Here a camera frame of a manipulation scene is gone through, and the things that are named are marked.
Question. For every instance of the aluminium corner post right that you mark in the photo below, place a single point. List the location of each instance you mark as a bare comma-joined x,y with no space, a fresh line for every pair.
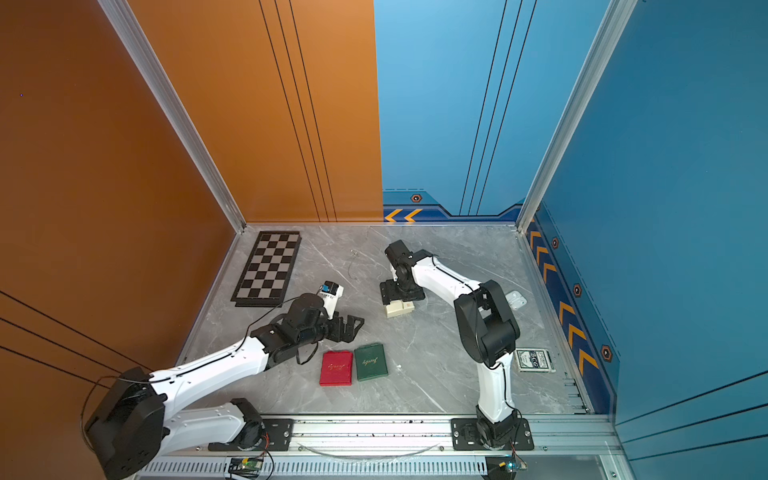
611,28

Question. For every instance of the black white chessboard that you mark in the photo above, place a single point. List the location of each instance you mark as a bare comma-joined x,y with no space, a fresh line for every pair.
267,271

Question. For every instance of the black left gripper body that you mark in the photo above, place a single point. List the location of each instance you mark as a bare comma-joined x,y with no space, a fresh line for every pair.
325,328

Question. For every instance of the clear plastic earphone case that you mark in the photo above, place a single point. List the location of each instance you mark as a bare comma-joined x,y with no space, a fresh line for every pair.
515,300

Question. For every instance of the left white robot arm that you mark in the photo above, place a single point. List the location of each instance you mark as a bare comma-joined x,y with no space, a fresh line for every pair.
144,415

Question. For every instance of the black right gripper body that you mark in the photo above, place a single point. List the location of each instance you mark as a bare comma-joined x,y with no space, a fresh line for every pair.
397,290

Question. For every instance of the aluminium corner post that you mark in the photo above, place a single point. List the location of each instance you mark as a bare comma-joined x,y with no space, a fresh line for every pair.
129,31
611,28

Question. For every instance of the circuit board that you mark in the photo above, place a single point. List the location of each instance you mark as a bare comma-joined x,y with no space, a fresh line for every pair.
503,468
245,468

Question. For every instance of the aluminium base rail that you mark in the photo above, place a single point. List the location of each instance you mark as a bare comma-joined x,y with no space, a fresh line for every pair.
348,436

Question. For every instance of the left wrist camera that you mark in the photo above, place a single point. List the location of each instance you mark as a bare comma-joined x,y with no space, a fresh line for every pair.
330,293

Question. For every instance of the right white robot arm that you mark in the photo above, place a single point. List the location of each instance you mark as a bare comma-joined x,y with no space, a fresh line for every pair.
487,328

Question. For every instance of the green booklet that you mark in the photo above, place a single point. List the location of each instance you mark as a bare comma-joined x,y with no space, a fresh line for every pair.
370,362

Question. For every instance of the playing card deck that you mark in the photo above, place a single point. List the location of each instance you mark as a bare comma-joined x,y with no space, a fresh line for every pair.
534,360

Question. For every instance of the left circuit board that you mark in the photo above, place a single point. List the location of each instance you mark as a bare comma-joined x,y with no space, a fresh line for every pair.
245,468

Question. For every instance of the right circuit board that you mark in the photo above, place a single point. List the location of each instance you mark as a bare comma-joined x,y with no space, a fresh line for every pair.
503,468

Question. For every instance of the aluminium corner post left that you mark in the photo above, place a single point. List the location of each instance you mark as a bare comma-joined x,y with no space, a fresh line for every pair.
129,31

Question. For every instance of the red booklet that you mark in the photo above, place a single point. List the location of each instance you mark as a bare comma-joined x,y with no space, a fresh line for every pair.
336,369

